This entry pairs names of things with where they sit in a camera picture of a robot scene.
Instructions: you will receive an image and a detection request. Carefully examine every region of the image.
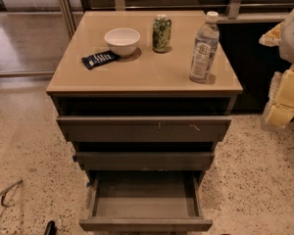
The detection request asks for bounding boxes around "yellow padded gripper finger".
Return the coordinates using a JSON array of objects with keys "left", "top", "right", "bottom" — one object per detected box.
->
[
  {"left": 265, "top": 65, "right": 294, "bottom": 127},
  {"left": 259, "top": 22, "right": 284, "bottom": 47}
]

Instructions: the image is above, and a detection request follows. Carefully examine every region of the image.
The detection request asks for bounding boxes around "clear plastic water bottle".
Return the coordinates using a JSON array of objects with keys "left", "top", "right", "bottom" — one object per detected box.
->
[{"left": 189, "top": 11, "right": 220, "bottom": 83}]

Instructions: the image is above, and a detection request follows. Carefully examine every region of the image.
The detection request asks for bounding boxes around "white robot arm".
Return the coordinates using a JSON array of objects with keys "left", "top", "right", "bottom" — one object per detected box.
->
[{"left": 259, "top": 9, "right": 294, "bottom": 129}]

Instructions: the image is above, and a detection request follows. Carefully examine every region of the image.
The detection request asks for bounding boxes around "grey drawer cabinet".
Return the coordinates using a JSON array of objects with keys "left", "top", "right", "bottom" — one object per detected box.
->
[{"left": 45, "top": 10, "right": 244, "bottom": 183}]

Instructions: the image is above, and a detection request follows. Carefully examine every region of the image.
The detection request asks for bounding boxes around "open bottom grey drawer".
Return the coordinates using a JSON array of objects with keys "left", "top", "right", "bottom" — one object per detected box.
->
[{"left": 79, "top": 171, "right": 213, "bottom": 233}]

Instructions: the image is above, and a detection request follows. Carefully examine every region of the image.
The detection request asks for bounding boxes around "middle grey drawer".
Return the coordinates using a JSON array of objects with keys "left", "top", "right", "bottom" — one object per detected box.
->
[{"left": 75, "top": 152, "right": 215, "bottom": 171}]

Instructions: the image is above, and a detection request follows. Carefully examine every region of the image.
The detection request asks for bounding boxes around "top grey drawer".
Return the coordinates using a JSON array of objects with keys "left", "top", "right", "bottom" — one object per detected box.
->
[{"left": 57, "top": 117, "right": 231, "bottom": 142}]

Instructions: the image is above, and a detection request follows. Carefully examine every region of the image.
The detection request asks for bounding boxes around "green drink can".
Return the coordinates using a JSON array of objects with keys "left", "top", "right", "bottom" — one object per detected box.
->
[{"left": 153, "top": 15, "right": 172, "bottom": 53}]

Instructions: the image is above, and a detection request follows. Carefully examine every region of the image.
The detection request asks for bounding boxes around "white ceramic bowl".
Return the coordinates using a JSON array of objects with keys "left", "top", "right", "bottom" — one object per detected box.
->
[{"left": 104, "top": 27, "right": 140, "bottom": 57}]

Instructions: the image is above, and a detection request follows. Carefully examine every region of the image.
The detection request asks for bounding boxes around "dark blue snack packet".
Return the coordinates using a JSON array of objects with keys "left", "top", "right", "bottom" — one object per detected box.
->
[{"left": 81, "top": 51, "right": 120, "bottom": 70}]

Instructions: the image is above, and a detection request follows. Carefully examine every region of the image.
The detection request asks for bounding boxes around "black object at floor edge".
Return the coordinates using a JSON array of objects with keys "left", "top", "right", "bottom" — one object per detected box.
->
[{"left": 44, "top": 220, "right": 56, "bottom": 235}]

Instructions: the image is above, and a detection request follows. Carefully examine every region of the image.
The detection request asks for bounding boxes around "metal rod on floor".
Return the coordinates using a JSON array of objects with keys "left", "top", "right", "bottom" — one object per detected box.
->
[{"left": 0, "top": 179, "right": 23, "bottom": 208}]

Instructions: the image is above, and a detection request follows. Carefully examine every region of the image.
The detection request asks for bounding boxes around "metal railing frame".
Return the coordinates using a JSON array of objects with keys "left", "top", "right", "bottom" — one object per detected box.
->
[{"left": 55, "top": 0, "right": 294, "bottom": 37}]

